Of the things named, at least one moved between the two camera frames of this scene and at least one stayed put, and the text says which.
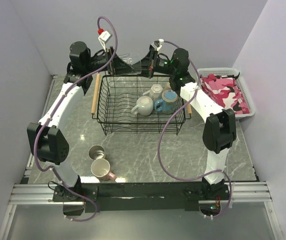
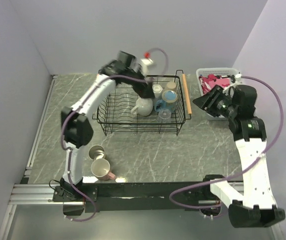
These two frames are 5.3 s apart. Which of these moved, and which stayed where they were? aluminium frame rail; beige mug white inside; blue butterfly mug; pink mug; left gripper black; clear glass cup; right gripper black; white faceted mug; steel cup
Moved: clear glass cup; right gripper black; left gripper black
Stayed: white faceted mug; pink mug; aluminium frame rail; steel cup; beige mug white inside; blue butterfly mug
